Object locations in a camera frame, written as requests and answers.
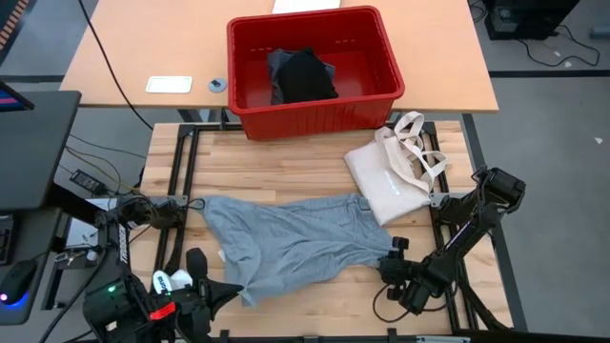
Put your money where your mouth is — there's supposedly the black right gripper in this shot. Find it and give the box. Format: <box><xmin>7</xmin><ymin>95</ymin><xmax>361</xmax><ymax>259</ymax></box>
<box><xmin>378</xmin><ymin>236</ymin><xmax>433</xmax><ymax>306</ymax></box>

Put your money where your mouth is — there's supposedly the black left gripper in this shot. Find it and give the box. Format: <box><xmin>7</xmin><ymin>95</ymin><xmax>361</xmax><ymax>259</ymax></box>
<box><xmin>169</xmin><ymin>247</ymin><xmax>246</xmax><ymax>343</ymax></box>

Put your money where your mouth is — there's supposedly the grey Reebok t-shirt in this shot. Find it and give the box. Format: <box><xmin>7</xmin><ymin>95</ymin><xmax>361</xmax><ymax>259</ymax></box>
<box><xmin>202</xmin><ymin>192</ymin><xmax>396</xmax><ymax>308</ymax></box>

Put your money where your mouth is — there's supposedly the red plastic laundry bin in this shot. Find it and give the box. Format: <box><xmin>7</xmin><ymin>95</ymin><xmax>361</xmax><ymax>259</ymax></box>
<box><xmin>226</xmin><ymin>5</ymin><xmax>406</xmax><ymax>142</ymax></box>

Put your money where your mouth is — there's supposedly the white spray bottle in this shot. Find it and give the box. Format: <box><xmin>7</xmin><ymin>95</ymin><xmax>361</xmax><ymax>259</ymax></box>
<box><xmin>152</xmin><ymin>268</ymin><xmax>195</xmax><ymax>294</ymax></box>

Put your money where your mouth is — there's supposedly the cream canvas tote bag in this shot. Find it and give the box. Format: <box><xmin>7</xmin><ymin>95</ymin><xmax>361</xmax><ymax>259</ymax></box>
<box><xmin>343</xmin><ymin>111</ymin><xmax>450</xmax><ymax>228</ymax></box>

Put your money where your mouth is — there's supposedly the black power adapter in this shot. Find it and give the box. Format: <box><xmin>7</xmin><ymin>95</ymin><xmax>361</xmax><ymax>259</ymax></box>
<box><xmin>70</xmin><ymin>169</ymin><xmax>107</xmax><ymax>195</ymax></box>

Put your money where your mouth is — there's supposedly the black computer mouse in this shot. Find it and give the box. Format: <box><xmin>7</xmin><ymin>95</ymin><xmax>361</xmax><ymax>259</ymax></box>
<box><xmin>0</xmin><ymin>259</ymin><xmax>38</xmax><ymax>306</ymax></box>

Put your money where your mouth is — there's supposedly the white rectangular pad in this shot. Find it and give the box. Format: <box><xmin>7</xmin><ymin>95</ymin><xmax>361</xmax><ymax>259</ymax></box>
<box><xmin>145</xmin><ymin>74</ymin><xmax>194</xmax><ymax>95</ymax></box>

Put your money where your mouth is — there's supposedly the black folded garment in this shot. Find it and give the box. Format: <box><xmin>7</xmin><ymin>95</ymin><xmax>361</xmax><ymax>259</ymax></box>
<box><xmin>275</xmin><ymin>47</ymin><xmax>339</xmax><ymax>104</ymax></box>

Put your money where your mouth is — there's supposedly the black side desk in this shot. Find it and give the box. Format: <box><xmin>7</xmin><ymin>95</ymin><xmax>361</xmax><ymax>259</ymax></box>
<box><xmin>0</xmin><ymin>90</ymin><xmax>82</xmax><ymax>212</ymax></box>

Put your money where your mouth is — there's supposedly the dark grey garment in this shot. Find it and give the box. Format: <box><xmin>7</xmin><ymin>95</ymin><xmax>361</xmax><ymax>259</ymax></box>
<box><xmin>266</xmin><ymin>49</ymin><xmax>337</xmax><ymax>106</ymax></box>

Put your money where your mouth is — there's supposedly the tan wooden desk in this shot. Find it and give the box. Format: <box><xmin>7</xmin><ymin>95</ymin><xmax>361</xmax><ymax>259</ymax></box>
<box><xmin>59</xmin><ymin>0</ymin><xmax>500</xmax><ymax>114</ymax></box>

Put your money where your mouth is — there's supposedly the black monitor with lit screen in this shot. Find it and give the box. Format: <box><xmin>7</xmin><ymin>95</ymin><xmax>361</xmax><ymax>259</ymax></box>
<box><xmin>0</xmin><ymin>79</ymin><xmax>35</xmax><ymax>113</ymax></box>

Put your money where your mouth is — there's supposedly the white paper sheet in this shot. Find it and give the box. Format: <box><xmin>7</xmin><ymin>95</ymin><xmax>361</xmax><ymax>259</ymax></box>
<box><xmin>271</xmin><ymin>0</ymin><xmax>343</xmax><ymax>14</ymax></box>

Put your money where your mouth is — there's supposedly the black computer tower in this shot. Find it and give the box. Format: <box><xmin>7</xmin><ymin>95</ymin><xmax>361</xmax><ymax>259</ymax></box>
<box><xmin>483</xmin><ymin>0</ymin><xmax>583</xmax><ymax>42</ymax></box>

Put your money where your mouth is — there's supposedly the black right camera cable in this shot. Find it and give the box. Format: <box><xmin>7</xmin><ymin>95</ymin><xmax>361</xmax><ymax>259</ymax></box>
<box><xmin>372</xmin><ymin>280</ymin><xmax>459</xmax><ymax>324</ymax></box>

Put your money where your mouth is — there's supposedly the red strap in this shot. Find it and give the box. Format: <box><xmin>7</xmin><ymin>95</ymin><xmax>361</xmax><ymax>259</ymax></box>
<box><xmin>148</xmin><ymin>302</ymin><xmax>177</xmax><ymax>322</ymax></box>

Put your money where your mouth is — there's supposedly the thick black cable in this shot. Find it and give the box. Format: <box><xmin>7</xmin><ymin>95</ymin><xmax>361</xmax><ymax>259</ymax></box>
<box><xmin>77</xmin><ymin>0</ymin><xmax>154</xmax><ymax>131</ymax></box>

